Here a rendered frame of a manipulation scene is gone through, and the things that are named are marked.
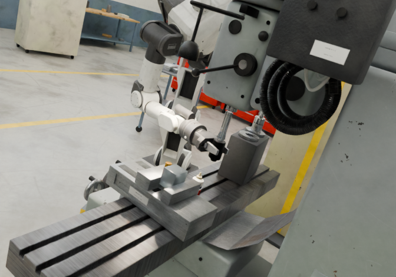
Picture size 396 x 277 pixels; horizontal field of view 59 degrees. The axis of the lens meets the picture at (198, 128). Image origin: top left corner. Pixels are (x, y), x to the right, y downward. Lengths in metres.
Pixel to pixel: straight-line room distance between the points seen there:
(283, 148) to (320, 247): 2.10
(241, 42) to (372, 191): 0.56
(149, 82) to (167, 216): 0.70
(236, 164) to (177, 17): 0.66
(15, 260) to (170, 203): 0.41
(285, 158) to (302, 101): 2.03
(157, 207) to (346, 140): 0.56
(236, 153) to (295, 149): 1.56
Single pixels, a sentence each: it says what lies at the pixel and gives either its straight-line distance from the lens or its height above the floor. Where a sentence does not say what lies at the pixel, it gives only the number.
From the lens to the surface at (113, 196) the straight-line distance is 1.55.
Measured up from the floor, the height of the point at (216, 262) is 0.85.
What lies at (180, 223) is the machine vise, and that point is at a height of 1.00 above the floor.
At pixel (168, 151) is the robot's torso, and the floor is 0.76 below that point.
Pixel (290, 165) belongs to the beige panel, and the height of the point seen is 0.63.
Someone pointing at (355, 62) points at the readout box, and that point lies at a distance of 0.74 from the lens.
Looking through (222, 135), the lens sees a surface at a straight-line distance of 1.25.
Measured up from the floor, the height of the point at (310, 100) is 1.43.
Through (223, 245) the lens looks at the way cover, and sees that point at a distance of 1.20.
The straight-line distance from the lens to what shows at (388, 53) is 1.00.
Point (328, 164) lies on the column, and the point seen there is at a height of 1.31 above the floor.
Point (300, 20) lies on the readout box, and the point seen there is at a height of 1.60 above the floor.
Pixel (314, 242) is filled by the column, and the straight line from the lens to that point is 0.98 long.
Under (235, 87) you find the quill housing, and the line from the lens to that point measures 1.12.
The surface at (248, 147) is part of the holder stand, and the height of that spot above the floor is 1.12.
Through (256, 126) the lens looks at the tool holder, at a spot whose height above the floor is 1.18.
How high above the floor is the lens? 1.55
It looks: 17 degrees down
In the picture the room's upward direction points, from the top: 18 degrees clockwise
